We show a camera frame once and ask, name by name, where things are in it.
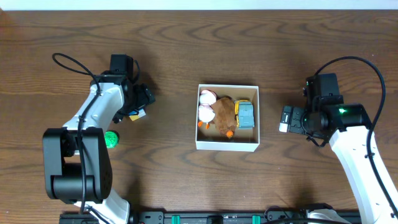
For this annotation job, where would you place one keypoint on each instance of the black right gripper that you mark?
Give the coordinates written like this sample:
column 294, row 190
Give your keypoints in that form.
column 296, row 123

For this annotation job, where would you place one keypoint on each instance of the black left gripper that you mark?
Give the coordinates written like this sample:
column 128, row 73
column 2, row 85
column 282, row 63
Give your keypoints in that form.
column 144, row 96

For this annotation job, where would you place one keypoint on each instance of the multicolour puzzle cube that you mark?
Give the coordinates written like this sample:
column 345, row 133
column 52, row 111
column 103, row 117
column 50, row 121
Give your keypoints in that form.
column 137, row 114

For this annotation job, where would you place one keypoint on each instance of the yellow grey toy truck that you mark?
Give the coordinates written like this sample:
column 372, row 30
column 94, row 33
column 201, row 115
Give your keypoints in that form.
column 244, row 113

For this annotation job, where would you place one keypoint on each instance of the brown plush toy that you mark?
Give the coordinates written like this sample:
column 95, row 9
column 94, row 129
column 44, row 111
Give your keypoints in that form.
column 225, row 120

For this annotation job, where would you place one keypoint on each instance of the pink white duck toy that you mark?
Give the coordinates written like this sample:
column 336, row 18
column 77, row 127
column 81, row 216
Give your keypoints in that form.
column 206, row 113

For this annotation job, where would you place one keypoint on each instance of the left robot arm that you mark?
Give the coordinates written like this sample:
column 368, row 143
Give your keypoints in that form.
column 77, row 166

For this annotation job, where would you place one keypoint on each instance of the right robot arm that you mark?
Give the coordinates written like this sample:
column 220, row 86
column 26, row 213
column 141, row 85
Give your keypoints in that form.
column 348, row 131

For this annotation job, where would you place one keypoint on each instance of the white cardboard box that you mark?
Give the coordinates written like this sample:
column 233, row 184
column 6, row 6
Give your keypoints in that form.
column 244, row 140

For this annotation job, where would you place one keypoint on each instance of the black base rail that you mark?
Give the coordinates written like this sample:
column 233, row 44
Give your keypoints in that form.
column 272, row 214

